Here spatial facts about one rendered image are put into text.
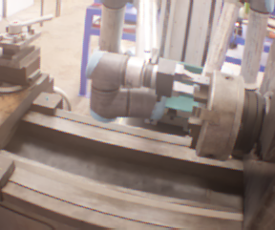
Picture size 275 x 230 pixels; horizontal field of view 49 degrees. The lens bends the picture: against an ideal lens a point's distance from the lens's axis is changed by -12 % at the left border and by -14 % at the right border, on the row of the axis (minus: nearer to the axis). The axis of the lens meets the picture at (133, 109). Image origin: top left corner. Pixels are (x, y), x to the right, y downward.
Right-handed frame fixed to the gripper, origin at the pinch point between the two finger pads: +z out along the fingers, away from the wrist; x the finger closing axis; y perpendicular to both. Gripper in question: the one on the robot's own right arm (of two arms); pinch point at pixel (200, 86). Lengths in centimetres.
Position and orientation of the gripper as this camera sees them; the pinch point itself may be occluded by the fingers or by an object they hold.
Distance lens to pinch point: 98.8
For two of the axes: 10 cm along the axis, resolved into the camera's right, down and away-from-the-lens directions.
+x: -0.3, -4.5, -8.9
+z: 9.7, 2.1, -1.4
